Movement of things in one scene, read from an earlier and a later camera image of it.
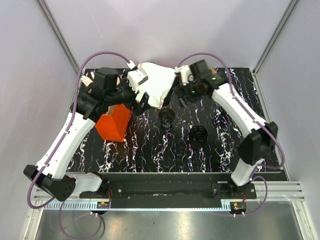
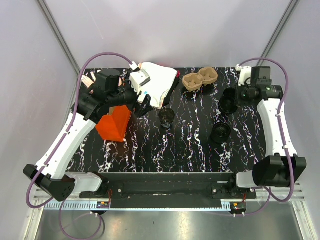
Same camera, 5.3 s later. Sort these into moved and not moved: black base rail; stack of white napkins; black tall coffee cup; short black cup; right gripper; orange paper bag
Moved: short black cup; right gripper
Not moved: orange paper bag; stack of white napkins; black base rail; black tall coffee cup
